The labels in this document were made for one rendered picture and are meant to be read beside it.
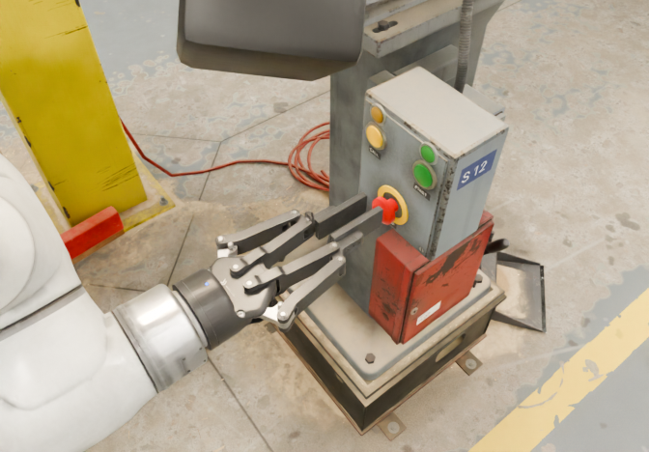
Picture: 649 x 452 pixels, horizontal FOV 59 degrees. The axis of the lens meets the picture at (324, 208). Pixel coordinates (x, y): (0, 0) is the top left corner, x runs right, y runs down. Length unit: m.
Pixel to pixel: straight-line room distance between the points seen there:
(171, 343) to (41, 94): 1.33
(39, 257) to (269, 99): 2.12
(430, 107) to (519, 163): 1.67
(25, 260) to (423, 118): 0.45
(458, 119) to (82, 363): 0.48
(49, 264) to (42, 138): 1.37
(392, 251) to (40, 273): 0.81
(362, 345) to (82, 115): 1.07
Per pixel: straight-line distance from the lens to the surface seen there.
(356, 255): 1.39
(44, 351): 0.53
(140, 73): 2.84
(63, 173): 1.97
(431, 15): 0.90
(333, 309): 1.49
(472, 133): 0.70
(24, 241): 0.49
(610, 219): 2.29
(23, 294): 0.51
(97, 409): 0.54
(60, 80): 1.80
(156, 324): 0.54
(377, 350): 1.44
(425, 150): 0.67
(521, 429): 1.75
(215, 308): 0.55
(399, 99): 0.73
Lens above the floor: 1.56
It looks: 49 degrees down
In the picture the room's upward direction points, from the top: straight up
